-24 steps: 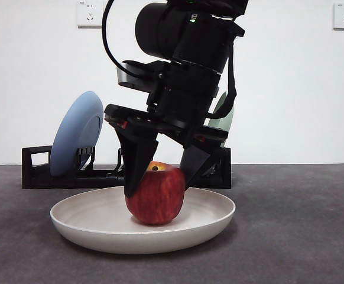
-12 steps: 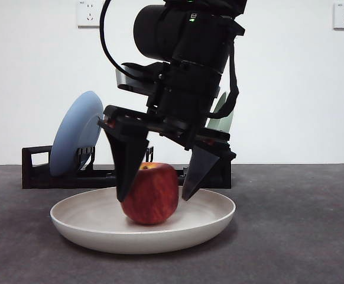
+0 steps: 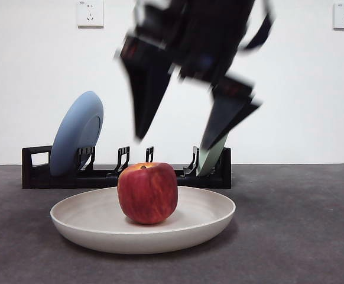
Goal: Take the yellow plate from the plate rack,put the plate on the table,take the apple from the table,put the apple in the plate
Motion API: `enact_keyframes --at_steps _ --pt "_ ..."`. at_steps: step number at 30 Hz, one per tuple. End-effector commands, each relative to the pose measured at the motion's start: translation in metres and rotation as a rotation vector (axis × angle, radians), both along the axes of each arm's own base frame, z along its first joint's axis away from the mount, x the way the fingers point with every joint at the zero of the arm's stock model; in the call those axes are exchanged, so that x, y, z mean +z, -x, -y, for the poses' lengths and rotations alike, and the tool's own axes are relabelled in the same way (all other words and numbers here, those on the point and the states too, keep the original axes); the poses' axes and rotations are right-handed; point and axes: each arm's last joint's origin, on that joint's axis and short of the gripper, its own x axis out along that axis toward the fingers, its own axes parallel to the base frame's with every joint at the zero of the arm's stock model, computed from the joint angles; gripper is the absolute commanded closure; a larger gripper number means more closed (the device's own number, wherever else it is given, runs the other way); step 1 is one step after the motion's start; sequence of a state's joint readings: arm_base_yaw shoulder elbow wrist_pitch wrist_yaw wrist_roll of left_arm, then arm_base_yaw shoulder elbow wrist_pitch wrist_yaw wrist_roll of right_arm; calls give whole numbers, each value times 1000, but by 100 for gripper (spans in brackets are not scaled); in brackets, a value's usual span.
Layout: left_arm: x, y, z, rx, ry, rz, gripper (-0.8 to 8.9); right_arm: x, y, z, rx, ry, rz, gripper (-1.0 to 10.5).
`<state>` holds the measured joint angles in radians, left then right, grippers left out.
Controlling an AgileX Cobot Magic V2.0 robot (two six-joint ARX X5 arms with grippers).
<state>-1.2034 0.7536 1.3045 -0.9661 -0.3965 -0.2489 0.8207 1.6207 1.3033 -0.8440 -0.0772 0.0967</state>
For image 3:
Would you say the red apple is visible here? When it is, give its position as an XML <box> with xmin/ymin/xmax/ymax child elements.
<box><xmin>117</xmin><ymin>162</ymin><xmax>179</xmax><ymax>225</ymax></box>

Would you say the pale yellow cream plate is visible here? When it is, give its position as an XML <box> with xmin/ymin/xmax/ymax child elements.
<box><xmin>50</xmin><ymin>185</ymin><xmax>236</xmax><ymax>255</ymax></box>

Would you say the green plate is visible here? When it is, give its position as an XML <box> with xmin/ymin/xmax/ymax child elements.
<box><xmin>197</xmin><ymin>134</ymin><xmax>225</xmax><ymax>178</ymax></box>

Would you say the blue plate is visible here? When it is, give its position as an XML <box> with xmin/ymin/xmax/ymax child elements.
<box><xmin>49</xmin><ymin>90</ymin><xmax>105</xmax><ymax>178</ymax></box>

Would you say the black plastic plate rack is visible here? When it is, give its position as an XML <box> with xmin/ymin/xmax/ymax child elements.
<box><xmin>21</xmin><ymin>144</ymin><xmax>232</xmax><ymax>190</ymax></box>

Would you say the black cable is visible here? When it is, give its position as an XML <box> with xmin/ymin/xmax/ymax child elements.
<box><xmin>239</xmin><ymin>0</ymin><xmax>277</xmax><ymax>50</ymax></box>

